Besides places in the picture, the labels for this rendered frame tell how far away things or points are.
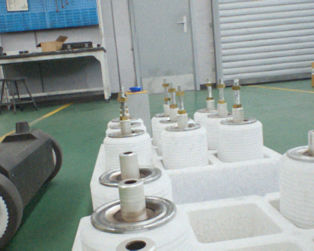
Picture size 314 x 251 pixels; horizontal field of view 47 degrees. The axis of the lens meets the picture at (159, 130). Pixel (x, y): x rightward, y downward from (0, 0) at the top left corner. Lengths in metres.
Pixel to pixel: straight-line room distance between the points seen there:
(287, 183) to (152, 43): 5.45
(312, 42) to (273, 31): 0.68
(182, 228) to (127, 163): 0.14
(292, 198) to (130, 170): 0.20
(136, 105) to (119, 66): 4.74
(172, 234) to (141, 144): 0.43
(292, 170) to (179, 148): 0.30
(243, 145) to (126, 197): 0.46
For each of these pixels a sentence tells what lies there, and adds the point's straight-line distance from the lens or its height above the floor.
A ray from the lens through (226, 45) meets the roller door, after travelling 5.99.
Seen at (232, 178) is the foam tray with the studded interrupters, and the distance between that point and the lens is 0.72.
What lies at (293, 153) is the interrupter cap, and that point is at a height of 0.25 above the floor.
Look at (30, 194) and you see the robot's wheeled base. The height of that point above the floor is 0.07.
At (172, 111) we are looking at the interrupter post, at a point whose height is 0.28.
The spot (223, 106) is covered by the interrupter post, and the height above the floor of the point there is 0.27.
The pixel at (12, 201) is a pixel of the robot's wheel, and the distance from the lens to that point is 0.87.
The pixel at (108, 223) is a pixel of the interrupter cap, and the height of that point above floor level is 0.25.
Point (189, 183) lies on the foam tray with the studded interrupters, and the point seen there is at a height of 0.16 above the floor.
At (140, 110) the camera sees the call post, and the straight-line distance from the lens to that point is 1.12.
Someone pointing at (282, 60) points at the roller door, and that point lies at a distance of 6.28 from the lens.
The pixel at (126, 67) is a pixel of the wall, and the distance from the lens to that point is 5.84.
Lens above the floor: 0.37
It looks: 9 degrees down
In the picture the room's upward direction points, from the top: 5 degrees counter-clockwise
